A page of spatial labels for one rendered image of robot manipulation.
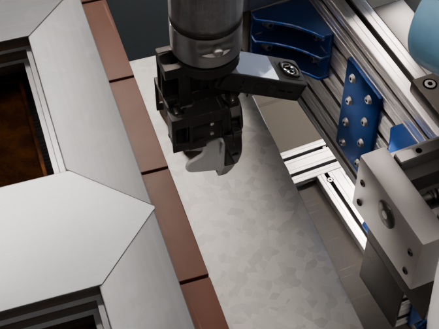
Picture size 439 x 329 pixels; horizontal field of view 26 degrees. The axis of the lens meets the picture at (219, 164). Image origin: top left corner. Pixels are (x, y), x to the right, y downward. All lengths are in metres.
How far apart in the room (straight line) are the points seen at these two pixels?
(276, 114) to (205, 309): 1.36
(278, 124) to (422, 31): 1.76
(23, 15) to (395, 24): 0.54
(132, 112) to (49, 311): 0.34
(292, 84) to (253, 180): 0.42
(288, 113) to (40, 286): 1.43
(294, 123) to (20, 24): 1.15
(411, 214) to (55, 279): 0.42
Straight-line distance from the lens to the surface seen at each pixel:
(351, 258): 1.95
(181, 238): 1.20
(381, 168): 1.07
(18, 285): 1.14
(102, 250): 1.15
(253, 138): 1.50
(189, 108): 1.02
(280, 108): 2.48
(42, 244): 1.17
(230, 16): 0.93
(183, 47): 0.96
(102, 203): 1.19
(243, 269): 1.35
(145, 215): 1.17
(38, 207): 1.20
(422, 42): 0.70
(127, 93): 1.37
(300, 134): 2.42
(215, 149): 1.09
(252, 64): 1.03
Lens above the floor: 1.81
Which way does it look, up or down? 51 degrees down
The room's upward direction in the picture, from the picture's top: straight up
